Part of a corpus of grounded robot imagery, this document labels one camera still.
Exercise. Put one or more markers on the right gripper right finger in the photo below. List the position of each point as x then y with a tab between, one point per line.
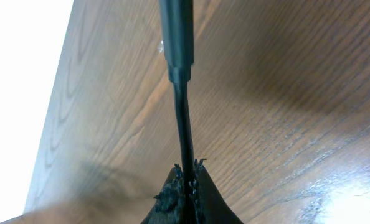
210	207

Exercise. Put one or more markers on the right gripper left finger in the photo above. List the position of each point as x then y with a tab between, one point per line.
170	202

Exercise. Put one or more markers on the clear tape piece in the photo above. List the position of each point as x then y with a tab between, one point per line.
161	47

